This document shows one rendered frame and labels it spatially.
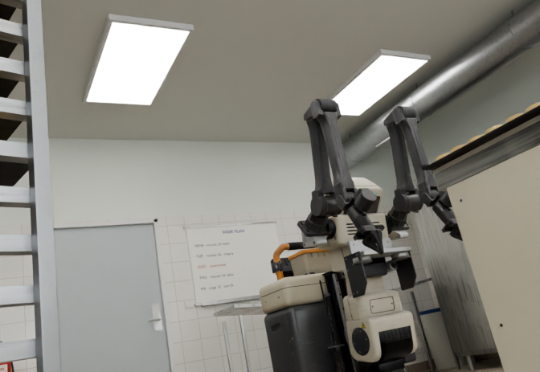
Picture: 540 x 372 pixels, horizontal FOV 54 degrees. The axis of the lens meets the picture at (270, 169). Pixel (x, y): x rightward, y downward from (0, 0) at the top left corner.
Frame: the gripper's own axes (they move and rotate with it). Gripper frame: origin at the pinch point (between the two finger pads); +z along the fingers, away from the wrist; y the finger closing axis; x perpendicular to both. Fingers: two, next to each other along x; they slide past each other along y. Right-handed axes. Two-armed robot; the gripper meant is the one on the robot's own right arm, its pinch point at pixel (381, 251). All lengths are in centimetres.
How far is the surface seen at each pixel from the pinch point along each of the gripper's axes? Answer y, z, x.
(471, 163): -10, 14, -51
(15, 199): -113, 8, -35
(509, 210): -11, 30, -51
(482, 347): 311, -57, 241
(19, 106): -112, -10, -44
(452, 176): -10.4, 11.8, -45.0
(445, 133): 402, -296, 165
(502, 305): -11, 44, -33
